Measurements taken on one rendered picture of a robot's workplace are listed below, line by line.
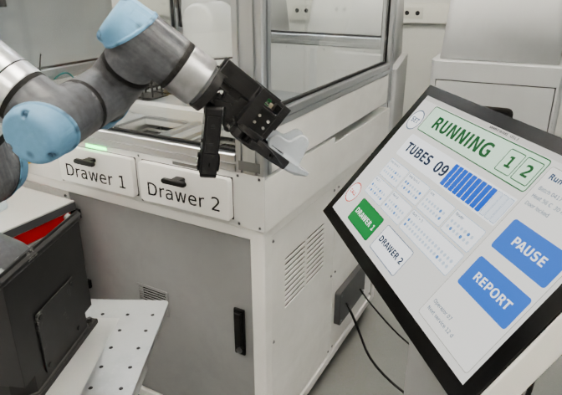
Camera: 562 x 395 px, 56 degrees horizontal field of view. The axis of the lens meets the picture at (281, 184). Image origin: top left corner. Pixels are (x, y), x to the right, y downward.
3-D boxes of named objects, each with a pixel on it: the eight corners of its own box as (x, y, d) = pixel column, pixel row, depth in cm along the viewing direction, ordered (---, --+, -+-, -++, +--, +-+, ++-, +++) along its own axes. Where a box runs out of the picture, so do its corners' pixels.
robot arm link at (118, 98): (41, 111, 73) (77, 58, 67) (87, 85, 82) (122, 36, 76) (84, 151, 74) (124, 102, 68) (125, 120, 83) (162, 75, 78)
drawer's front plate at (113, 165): (134, 197, 144) (130, 159, 140) (61, 179, 157) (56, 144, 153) (139, 195, 146) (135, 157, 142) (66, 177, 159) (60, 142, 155)
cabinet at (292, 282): (271, 474, 157) (268, 234, 127) (40, 361, 203) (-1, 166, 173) (376, 310, 234) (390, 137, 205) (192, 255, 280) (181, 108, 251)
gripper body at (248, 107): (295, 114, 75) (228, 61, 71) (258, 160, 77) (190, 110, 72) (283, 102, 82) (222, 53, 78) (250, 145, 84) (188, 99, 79)
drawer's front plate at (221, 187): (229, 221, 130) (227, 180, 126) (140, 199, 143) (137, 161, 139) (233, 218, 132) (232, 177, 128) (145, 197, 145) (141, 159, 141)
